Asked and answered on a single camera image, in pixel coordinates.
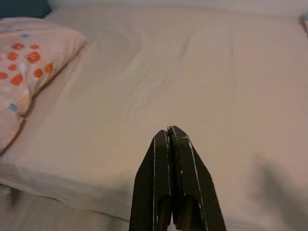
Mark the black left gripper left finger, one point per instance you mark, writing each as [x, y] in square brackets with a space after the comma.
[151, 192]

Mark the cream cartoon print blanket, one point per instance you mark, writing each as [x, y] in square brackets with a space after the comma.
[305, 26]

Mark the bed with beige sheet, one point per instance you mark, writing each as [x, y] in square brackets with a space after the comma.
[168, 84]

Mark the grey-green upholstered headboard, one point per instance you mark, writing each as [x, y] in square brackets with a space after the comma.
[21, 8]

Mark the pink pillow with orange dots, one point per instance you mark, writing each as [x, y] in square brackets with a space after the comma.
[36, 60]

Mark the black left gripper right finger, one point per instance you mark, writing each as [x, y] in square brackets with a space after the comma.
[195, 192]

